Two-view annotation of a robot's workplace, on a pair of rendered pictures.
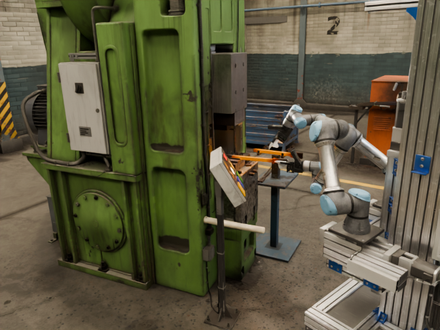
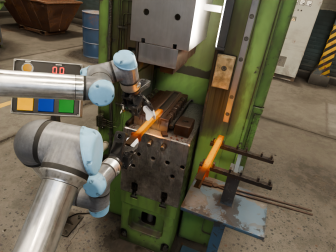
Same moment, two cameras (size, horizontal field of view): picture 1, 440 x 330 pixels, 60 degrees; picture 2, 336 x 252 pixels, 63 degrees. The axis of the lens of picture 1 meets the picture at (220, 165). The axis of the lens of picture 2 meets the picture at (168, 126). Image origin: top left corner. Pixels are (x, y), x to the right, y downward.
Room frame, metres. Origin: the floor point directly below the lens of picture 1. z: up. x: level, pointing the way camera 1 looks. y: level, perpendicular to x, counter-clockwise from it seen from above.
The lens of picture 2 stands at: (2.61, -1.47, 1.65)
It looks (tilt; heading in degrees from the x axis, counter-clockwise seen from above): 28 degrees down; 80
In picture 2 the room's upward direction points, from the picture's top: 8 degrees clockwise
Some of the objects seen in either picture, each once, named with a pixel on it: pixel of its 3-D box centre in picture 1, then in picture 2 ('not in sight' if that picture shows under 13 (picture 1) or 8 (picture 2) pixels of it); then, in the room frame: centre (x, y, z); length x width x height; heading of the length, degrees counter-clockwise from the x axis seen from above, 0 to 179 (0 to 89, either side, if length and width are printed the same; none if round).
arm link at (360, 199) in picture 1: (357, 201); not in sight; (1.93, -0.76, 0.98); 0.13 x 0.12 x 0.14; 99
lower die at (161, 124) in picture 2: (215, 160); (163, 107); (2.84, 0.04, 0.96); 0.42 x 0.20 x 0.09; 65
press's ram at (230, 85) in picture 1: (215, 81); (184, 0); (2.88, 0.02, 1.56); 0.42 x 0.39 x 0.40; 65
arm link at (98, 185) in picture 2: (317, 167); (99, 180); (2.53, -0.69, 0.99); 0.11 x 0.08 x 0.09; 65
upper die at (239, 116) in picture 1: (213, 115); (170, 48); (2.84, 0.04, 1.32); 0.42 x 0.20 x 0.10; 65
